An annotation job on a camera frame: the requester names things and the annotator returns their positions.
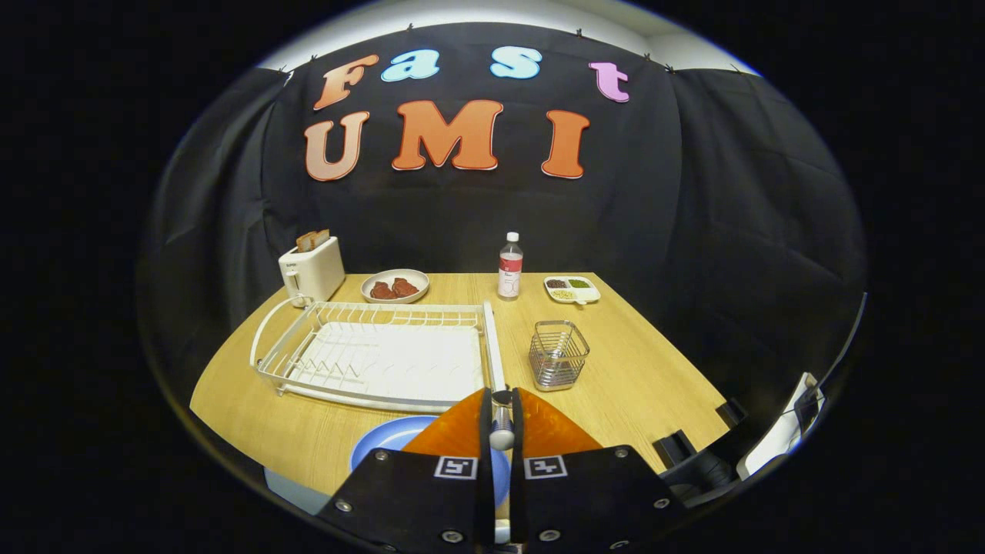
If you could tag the black clamp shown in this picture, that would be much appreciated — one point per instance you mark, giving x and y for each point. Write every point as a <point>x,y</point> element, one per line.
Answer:
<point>729,412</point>
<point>676,448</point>

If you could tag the white drip tray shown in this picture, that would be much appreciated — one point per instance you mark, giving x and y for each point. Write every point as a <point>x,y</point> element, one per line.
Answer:
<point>415,362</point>

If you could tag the beige round dish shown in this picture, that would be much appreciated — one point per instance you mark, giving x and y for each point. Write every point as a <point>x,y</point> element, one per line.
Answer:
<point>385,275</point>

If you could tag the clear plastic bottle red label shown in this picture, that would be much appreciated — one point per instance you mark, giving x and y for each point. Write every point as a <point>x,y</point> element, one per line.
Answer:
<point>509,277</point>

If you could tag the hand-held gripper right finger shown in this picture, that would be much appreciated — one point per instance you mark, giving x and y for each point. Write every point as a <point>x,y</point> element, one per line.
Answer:
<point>592,492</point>

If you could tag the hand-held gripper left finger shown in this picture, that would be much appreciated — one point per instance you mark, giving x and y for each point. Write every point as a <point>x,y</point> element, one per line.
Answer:
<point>415,492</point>

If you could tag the red meat piece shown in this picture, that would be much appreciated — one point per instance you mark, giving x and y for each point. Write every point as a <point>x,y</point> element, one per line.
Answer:
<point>405,287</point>
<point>382,291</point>

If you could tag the white toaster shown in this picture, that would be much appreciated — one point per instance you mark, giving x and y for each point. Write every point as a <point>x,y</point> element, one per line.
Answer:
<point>315,273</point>

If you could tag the white divided bean dish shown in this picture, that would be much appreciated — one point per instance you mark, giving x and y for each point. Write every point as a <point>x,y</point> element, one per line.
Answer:
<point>593,292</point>

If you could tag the blue plate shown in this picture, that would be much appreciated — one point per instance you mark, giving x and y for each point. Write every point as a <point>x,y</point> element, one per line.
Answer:
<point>385,438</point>

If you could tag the brown toast slice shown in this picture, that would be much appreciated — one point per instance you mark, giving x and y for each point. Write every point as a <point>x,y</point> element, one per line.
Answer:
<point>321,237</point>
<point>305,241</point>

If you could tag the row of small cloth clips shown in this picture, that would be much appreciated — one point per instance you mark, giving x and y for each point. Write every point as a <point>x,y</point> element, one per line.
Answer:
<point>579,33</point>

